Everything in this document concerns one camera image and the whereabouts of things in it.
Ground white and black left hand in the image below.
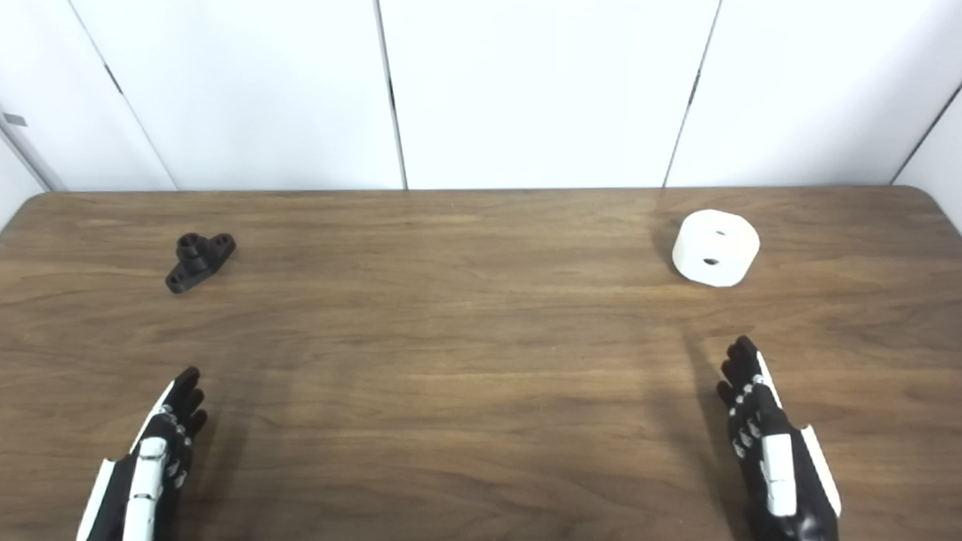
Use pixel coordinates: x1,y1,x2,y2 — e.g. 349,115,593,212
75,366,209,541

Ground white and black right hand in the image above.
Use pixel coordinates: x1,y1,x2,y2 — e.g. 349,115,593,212
715,335,843,541

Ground black flanged holder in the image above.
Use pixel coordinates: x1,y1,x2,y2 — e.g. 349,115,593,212
165,232,237,294

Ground round white piece with holes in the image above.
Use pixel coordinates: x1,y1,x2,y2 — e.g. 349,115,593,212
671,209,761,289

